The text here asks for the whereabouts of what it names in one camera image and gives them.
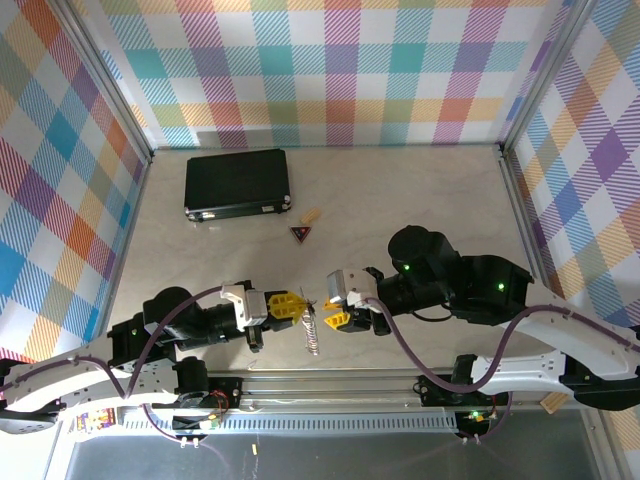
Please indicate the silver keyring holder with rings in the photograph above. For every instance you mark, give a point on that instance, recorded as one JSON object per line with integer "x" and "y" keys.
{"x": 311, "y": 335}

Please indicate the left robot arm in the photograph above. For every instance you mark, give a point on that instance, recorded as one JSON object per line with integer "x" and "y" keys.
{"x": 50, "y": 400}

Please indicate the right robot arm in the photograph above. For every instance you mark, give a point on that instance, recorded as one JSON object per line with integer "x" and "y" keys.
{"x": 590, "y": 345}

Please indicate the small tan wooden block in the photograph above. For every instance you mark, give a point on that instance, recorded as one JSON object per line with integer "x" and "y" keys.
{"x": 311, "y": 216}

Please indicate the left controller circuit board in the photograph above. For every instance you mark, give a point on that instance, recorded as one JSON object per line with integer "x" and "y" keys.
{"x": 200, "y": 424}

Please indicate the controller circuit board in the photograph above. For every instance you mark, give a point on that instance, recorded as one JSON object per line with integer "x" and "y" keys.
{"x": 200, "y": 424}
{"x": 475, "y": 420}

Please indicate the black hard case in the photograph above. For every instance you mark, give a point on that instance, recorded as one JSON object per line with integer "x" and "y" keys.
{"x": 235, "y": 182}

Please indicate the colourful printed card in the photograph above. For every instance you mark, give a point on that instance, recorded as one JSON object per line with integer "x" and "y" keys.
{"x": 97, "y": 419}

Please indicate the right controller circuit board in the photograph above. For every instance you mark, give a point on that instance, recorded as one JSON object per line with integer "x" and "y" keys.
{"x": 475, "y": 420}

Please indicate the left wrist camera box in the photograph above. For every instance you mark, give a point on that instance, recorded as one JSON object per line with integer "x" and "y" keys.
{"x": 252, "y": 305}

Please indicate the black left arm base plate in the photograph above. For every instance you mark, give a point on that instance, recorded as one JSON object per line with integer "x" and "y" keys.
{"x": 227, "y": 387}

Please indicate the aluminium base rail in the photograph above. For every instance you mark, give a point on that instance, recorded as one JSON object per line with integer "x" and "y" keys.
{"x": 325, "y": 395}

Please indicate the aluminium side floor rail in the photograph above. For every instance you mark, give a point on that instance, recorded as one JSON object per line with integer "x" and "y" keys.
{"x": 530, "y": 240}
{"x": 118, "y": 270}

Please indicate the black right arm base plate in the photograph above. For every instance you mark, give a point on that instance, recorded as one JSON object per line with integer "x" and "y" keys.
{"x": 435, "y": 390}

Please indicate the aluminium corner post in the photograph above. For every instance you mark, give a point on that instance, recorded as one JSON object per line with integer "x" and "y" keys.
{"x": 111, "y": 85}
{"x": 543, "y": 75}

